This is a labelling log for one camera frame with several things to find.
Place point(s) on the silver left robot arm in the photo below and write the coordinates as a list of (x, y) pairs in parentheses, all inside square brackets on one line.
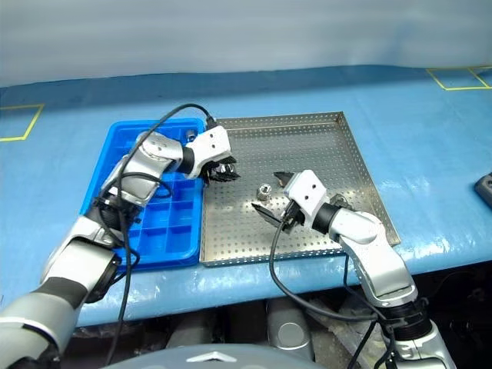
[(150, 161)]

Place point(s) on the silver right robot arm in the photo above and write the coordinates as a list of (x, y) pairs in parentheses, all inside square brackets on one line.
[(357, 230)]

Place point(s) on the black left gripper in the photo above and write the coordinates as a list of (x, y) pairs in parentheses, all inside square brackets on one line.
[(212, 173)]

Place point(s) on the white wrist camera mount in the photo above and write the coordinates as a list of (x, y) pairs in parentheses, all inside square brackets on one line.
[(211, 148), (307, 192)]

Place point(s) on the silver cylindrical robot leg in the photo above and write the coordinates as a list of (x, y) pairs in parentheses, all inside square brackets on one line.
[(188, 332), (288, 330)]

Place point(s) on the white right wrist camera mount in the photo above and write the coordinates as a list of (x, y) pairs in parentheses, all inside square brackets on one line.
[(307, 192)]

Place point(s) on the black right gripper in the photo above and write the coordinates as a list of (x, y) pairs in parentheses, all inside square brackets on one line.
[(294, 222)]

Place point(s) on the perforated steel tray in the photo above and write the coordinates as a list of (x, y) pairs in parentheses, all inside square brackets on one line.
[(269, 153)]

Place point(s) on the dark grey block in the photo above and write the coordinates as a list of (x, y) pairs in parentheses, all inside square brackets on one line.
[(485, 190)]

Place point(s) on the grey rounded robot torso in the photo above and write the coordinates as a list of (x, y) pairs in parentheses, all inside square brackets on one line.
[(230, 357)]

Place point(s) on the blue compartment tray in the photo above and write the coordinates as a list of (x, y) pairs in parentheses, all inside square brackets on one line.
[(180, 230)]

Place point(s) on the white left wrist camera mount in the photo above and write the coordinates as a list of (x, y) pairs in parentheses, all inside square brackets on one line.
[(211, 148)]

